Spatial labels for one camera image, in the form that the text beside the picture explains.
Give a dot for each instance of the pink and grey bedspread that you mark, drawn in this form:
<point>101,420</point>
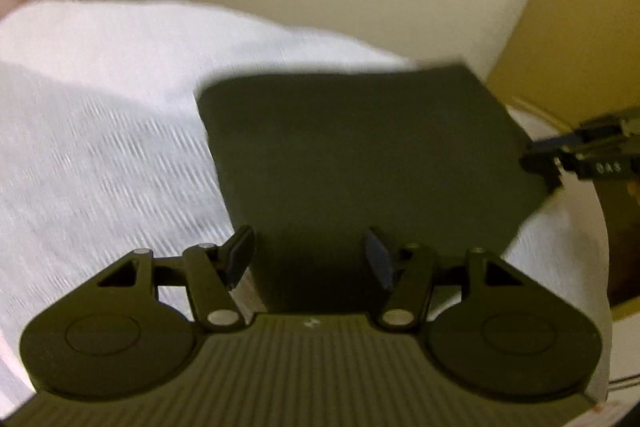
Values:
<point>100,167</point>

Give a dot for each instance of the black pants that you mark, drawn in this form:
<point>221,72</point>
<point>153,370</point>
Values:
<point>350,147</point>

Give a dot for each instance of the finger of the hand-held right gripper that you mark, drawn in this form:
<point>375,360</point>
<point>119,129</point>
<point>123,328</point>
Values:
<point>550,142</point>
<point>542,164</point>

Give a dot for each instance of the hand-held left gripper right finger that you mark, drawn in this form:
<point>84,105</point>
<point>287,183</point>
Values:
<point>381,259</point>

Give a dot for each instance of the yellow wardrobe door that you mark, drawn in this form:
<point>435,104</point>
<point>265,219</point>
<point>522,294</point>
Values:
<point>590,32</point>

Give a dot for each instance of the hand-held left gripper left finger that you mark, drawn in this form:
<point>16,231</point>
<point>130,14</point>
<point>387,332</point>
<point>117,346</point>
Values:
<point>240,257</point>

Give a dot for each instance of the white quilted headboard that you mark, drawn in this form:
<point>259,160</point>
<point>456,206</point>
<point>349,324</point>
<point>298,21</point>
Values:
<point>175,42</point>

